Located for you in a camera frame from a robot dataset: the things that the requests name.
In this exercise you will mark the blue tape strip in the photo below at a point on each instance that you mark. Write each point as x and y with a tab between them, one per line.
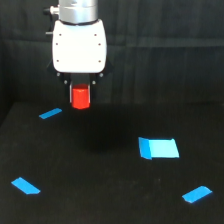
196	194
25	186
50	113

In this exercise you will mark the red hexagonal block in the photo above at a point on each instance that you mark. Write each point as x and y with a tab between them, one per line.
80	97

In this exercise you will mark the blue tape strip near right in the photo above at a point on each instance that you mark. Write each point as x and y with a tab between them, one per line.
196	194

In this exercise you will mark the blue tape strip far left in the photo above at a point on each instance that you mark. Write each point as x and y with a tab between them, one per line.
50	113

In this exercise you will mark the large blue tape patch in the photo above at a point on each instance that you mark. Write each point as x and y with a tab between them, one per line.
150	149

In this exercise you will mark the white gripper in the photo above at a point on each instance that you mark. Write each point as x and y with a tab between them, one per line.
79	54

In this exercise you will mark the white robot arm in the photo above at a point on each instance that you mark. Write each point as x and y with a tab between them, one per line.
73	12

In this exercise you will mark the blue tape strip near left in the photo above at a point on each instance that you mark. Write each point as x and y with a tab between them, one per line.
25	186

